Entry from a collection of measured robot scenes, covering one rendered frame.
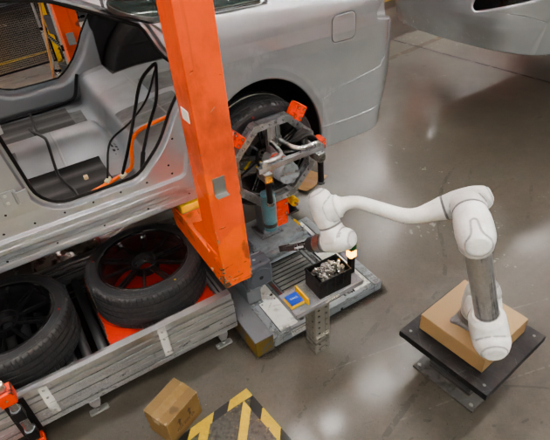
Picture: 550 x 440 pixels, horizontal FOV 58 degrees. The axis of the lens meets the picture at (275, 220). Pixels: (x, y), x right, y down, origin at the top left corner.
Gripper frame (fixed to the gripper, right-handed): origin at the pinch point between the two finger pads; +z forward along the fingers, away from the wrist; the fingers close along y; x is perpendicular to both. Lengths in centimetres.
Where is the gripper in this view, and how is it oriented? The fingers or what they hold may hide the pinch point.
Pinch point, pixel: (285, 248)
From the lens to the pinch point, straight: 240.7
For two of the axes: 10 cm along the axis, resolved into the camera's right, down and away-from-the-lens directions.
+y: 6.9, -1.8, 7.0
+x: -2.3, -9.7, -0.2
